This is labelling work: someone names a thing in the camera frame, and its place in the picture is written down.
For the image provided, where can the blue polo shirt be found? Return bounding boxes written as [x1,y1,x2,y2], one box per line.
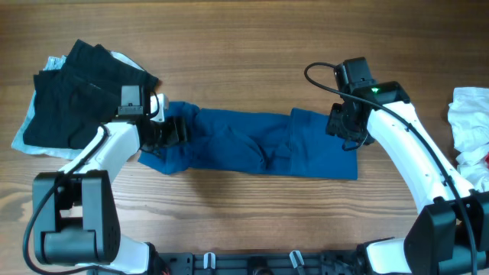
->
[138,102,358,180]

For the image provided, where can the red and white garment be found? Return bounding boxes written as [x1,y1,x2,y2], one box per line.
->
[448,87,488,192]

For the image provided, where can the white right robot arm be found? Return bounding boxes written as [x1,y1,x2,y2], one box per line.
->
[327,79,488,274]

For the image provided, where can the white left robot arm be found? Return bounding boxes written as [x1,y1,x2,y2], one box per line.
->
[22,116,188,274]

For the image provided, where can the black folded shorts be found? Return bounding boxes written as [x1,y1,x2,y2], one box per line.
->
[22,39,160,150]

